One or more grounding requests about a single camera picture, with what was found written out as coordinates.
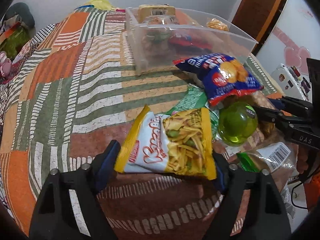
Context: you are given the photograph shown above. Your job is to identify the blue biscuit snack bag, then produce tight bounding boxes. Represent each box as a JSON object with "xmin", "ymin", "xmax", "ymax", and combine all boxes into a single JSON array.
[{"xmin": 173, "ymin": 53, "xmax": 263, "ymax": 106}]

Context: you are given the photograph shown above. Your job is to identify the green snack packet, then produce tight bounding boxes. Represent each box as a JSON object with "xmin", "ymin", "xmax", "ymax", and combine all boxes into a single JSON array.
[{"xmin": 166, "ymin": 83, "xmax": 219, "ymax": 140}]

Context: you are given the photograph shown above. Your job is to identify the yellow white chips bag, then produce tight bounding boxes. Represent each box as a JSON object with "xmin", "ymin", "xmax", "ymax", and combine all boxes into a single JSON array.
[{"xmin": 114, "ymin": 106, "xmax": 217, "ymax": 180}]

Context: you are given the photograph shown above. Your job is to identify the square cracker pack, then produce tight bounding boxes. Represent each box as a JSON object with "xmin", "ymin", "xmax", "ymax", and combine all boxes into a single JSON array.
[{"xmin": 206, "ymin": 18, "xmax": 229, "ymax": 31}]

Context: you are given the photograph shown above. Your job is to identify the red snack bag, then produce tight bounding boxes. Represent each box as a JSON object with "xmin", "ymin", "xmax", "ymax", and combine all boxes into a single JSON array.
[{"xmin": 168, "ymin": 33, "xmax": 212, "ymax": 54}]

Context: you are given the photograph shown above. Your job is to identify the long wafer cracker pack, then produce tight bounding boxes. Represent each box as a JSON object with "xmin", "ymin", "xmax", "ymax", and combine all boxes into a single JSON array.
[{"xmin": 138, "ymin": 4, "xmax": 176, "ymax": 23}]

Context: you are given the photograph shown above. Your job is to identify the brown snack bag with barcode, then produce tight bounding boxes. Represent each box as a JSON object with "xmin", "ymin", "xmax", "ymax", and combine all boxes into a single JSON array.
[{"xmin": 220, "ymin": 90, "xmax": 299, "ymax": 193}]

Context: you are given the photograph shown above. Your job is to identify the white device with stickers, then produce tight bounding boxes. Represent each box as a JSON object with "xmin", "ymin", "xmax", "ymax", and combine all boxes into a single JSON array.
[{"xmin": 271, "ymin": 63, "xmax": 312, "ymax": 102}]

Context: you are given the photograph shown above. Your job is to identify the green jelly cup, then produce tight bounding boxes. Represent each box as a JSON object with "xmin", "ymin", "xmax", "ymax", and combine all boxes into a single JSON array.
[{"xmin": 218, "ymin": 101, "xmax": 258, "ymax": 146}]

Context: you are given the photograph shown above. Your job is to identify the white wardrobe with hearts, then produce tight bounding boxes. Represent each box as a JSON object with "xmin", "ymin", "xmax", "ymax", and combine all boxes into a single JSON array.
[{"xmin": 256, "ymin": 0, "xmax": 319, "ymax": 76}]

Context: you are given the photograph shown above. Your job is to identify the brown wooden door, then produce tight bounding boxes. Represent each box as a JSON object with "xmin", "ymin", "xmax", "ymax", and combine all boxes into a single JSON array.
[{"xmin": 232, "ymin": 0, "xmax": 287, "ymax": 55}]

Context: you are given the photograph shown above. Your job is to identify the patchwork striped quilt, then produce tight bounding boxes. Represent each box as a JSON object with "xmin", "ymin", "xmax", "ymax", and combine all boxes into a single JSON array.
[{"xmin": 0, "ymin": 6, "xmax": 284, "ymax": 240}]

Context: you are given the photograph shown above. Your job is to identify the pink plush toy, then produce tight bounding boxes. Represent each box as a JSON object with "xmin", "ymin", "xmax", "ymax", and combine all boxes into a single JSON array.
[{"xmin": 0, "ymin": 51, "xmax": 12, "ymax": 77}]

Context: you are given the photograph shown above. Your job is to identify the clear plastic storage bin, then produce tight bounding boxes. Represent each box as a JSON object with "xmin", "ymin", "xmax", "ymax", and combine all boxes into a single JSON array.
[{"xmin": 126, "ymin": 7, "xmax": 257, "ymax": 75}]

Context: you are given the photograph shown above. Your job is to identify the small bread bun pack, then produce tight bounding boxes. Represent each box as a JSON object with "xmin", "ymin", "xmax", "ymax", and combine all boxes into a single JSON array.
[{"xmin": 143, "ymin": 15, "xmax": 179, "ymax": 43}]

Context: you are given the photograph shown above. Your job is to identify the grey neck pillow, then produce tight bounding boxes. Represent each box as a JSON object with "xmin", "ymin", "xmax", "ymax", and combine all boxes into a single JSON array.
[{"xmin": 3, "ymin": 2, "xmax": 35, "ymax": 29}]

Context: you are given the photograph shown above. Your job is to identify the yellow bed footboard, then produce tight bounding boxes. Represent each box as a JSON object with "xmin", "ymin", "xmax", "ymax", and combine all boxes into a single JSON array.
[{"xmin": 85, "ymin": 0, "xmax": 117, "ymax": 11}]

